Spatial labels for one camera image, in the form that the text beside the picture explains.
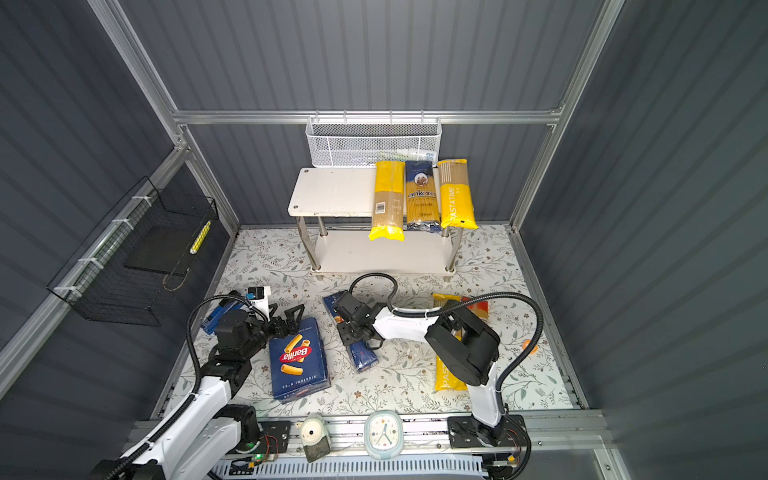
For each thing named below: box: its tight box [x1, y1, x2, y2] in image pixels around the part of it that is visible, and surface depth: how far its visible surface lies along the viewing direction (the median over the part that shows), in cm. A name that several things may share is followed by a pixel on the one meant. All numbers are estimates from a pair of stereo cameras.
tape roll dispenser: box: [301, 414, 331, 463], surface depth 69 cm
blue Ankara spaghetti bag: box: [405, 160, 441, 231], surface depth 79 cm
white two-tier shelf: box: [288, 167, 461, 275], surface depth 90 cm
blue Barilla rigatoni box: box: [268, 317, 331, 404], surface depth 80 cm
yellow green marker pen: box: [190, 220, 211, 255], surface depth 81 cm
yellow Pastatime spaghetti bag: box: [437, 159, 478, 229], surface depth 80 cm
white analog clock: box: [364, 409, 404, 460], surface depth 74 cm
